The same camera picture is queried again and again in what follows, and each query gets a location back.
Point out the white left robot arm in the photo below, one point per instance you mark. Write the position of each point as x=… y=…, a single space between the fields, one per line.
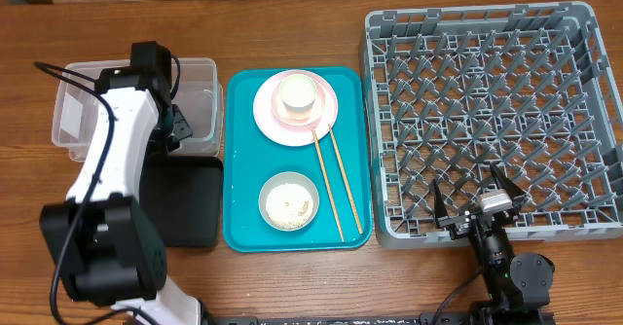
x=106 y=250

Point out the wooden chopstick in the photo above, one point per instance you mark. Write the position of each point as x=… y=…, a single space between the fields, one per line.
x=345 y=180
x=327 y=185

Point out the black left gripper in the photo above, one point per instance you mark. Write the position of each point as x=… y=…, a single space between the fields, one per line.
x=183 y=128

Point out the large pink plate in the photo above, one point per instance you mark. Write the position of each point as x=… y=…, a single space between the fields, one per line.
x=293 y=136

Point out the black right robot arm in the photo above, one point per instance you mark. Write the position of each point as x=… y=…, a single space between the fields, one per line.
x=518 y=284

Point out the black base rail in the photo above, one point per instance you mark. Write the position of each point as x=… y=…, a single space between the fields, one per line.
x=370 y=320

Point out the black tray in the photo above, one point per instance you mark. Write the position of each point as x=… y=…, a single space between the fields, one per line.
x=182 y=197

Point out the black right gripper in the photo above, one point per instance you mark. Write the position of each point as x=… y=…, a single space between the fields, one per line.
x=458 y=222

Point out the grey bowl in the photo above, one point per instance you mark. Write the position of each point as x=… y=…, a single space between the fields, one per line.
x=282 y=178

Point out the right wooden chopstick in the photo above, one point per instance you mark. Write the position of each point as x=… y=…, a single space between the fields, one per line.
x=345 y=180

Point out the teal serving tray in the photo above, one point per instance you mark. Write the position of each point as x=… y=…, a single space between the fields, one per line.
x=251 y=158

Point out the left wooden chopstick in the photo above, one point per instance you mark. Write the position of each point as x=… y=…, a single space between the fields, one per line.
x=327 y=185

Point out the clear plastic waste bin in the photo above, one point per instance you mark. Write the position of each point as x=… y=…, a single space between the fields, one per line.
x=200 y=99

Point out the grey dish rack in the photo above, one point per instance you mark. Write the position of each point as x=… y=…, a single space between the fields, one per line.
x=526 y=87

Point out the white rice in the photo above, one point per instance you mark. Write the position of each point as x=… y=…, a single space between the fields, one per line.
x=289 y=206

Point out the cream cup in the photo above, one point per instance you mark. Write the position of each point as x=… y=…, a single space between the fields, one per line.
x=297 y=93

